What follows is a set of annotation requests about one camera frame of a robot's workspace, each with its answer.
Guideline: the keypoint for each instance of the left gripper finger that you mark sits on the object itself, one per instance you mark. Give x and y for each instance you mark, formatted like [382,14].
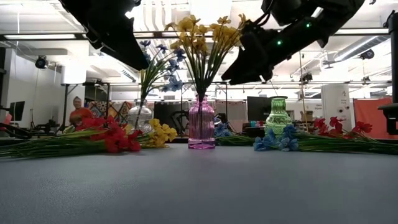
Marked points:
[127,51]

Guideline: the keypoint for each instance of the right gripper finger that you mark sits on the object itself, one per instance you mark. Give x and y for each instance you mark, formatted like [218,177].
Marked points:
[248,68]

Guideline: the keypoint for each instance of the blue artificial flower bunch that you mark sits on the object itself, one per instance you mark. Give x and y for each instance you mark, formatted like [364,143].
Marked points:
[289,143]
[222,130]
[146,84]

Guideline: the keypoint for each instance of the yellow artificial flower bunch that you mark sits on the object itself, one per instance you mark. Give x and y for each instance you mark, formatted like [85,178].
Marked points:
[161,132]
[202,73]

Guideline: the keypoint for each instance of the pink glass vase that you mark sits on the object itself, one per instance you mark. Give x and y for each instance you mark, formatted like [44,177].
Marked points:
[202,124]

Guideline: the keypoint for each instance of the red artificial flower bunch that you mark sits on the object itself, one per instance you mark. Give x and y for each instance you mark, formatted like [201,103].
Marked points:
[116,140]
[337,125]

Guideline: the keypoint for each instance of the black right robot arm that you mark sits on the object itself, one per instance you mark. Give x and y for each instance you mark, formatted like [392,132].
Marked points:
[342,9]

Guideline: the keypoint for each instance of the green glass vase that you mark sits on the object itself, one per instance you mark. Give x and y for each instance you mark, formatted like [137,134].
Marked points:
[278,119]

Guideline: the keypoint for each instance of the clear glass vase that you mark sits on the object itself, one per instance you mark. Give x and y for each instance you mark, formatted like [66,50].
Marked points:
[144,116]

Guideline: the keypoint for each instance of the large black monitor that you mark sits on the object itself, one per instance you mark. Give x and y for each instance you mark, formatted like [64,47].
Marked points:
[258,109]

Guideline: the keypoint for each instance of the colourful patchwork quilt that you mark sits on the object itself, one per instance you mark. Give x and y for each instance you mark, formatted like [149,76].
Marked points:
[118,109]

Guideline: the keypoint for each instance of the white hanging box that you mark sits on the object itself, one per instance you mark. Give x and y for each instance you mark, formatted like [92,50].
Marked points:
[73,74]

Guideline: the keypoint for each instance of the black ceiling spotlight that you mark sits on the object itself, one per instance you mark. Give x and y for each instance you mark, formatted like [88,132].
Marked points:
[41,62]
[367,54]

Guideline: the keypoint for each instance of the person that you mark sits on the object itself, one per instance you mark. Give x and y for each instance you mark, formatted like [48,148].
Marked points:
[81,113]

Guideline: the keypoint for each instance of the orange partition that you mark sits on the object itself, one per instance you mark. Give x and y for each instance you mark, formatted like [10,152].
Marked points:
[371,115]

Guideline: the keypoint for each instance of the small black monitor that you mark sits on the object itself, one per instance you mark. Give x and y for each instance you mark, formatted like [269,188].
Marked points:
[17,110]

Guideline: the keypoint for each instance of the blue-grey table mat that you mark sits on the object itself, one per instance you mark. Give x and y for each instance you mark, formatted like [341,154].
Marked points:
[199,186]

